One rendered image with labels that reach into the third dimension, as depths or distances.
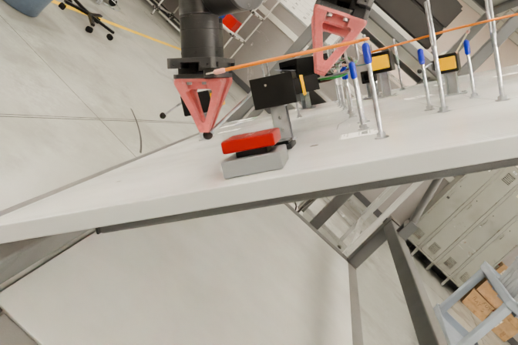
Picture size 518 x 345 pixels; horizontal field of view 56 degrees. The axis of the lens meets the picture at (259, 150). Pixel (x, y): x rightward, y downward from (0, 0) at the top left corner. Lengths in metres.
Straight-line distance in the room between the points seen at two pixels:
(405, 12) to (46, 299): 1.41
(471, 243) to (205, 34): 7.31
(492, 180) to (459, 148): 7.30
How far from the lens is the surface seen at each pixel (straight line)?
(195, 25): 0.65
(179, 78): 0.66
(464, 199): 7.69
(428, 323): 1.00
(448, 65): 0.88
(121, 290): 0.73
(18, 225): 0.51
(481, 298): 8.21
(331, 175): 0.41
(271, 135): 0.44
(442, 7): 1.75
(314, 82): 0.63
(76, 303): 0.67
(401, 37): 1.65
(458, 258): 7.84
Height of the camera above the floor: 1.21
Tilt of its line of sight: 12 degrees down
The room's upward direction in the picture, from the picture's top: 42 degrees clockwise
